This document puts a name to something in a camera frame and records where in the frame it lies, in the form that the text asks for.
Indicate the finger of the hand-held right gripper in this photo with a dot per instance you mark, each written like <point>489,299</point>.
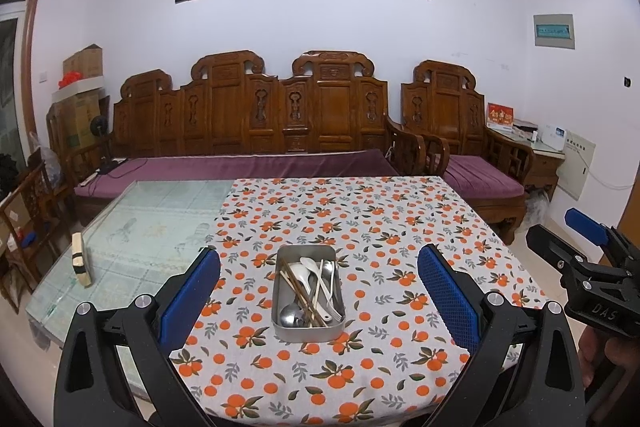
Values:
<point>550,247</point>
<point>585,224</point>

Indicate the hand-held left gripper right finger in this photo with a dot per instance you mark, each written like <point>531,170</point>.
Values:
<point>447,297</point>

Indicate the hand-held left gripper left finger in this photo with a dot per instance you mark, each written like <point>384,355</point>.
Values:
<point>192,299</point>

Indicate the rectangular metal tray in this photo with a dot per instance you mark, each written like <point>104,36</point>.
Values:
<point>277,327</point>

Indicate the white deep soup spoon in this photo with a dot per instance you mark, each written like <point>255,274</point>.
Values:
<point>301,281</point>

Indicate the metal fork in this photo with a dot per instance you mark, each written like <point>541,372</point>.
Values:
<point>330,279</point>

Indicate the white plastic spoon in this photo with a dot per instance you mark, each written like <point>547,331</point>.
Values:
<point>307,263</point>

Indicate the person's right hand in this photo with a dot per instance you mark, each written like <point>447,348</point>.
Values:
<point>607,359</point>

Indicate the clear plastic bag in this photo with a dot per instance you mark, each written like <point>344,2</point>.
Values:
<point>47,162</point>
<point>537,209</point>

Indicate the cream panel board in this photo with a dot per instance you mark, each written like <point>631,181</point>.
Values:
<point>575,167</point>

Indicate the wooden side cabinet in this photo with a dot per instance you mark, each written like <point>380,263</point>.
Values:
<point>545,167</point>

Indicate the white blue box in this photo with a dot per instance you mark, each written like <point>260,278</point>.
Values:
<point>557,136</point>

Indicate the short purple seat cushion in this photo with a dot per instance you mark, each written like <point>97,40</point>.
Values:
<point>480,177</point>

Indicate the grey flat box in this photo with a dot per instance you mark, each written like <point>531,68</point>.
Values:
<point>525,127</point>

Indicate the cream block with black band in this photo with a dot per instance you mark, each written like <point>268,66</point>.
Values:
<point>81,262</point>

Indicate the red desk calendar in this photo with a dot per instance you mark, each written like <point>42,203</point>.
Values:
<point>500,115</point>

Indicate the long purple seat cushion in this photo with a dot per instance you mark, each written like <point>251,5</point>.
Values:
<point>240,167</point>

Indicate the orange print tablecloth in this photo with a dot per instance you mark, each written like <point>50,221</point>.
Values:
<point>325,372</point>

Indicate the white remote control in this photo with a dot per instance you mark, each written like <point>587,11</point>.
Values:
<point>89,180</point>

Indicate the carved wooden armchair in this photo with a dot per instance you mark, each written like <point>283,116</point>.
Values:
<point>445,107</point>

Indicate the wooden chair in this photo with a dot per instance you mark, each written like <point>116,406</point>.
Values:
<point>35,207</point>

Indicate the carved wooden sofa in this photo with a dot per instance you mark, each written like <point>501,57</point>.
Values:
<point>225,117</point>

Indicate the small black fan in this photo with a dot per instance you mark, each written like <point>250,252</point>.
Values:
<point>100,128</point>

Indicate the large cardboard box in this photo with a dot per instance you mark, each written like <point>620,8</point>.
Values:
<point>77,122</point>

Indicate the black clothes pile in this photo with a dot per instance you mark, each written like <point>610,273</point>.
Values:
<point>6,174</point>

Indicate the red plastic bag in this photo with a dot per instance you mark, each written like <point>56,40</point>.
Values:
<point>70,80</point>

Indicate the small cardboard box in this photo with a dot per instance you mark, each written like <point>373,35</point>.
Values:
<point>84,63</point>

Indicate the grey wall distribution box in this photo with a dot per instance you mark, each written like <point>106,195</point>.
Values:
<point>554,31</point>

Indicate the wooden frame glass door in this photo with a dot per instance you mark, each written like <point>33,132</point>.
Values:
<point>30,57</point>

